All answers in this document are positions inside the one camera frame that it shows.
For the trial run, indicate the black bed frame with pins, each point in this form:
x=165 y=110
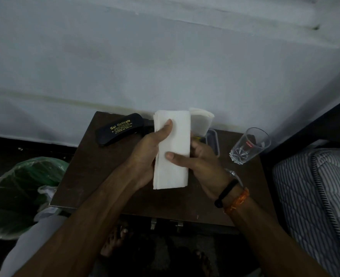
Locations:
x=311 y=129

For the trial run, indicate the grey striped quilted mattress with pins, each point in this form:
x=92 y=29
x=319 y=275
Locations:
x=323 y=210

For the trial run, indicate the black wristband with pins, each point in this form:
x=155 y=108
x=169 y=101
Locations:
x=226 y=193

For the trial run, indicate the white paper napkin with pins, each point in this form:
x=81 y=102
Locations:
x=201 y=121
x=172 y=141

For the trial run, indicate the pink-white wrapper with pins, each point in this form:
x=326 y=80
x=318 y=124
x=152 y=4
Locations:
x=47 y=199

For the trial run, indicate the grey plastic organizer box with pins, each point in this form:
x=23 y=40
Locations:
x=213 y=141

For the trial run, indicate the person's right hand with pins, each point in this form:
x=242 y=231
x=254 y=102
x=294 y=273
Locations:
x=207 y=170

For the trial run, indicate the person's right forearm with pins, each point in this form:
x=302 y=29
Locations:
x=271 y=242

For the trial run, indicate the person's left forearm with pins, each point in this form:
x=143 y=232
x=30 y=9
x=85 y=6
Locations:
x=77 y=227

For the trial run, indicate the clear drinking glass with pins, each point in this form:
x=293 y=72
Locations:
x=249 y=147

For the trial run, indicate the green lined waste bin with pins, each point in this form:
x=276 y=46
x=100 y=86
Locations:
x=14 y=193

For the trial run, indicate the clear glass ashtray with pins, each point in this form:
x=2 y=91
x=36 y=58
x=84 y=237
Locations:
x=233 y=173

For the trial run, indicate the metal drawer latch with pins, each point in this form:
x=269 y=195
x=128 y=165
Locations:
x=153 y=223
x=180 y=226

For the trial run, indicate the black glasses case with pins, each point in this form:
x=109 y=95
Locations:
x=118 y=128

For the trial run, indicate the person's foot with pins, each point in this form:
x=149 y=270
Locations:
x=113 y=240
x=203 y=262

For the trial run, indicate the person's left foot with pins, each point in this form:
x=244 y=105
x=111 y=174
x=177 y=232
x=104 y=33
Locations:
x=113 y=240

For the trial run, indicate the person's right foot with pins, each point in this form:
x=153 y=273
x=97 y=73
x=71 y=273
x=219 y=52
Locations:
x=203 y=262

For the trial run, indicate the person's left hand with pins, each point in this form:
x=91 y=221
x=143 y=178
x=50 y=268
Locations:
x=144 y=158

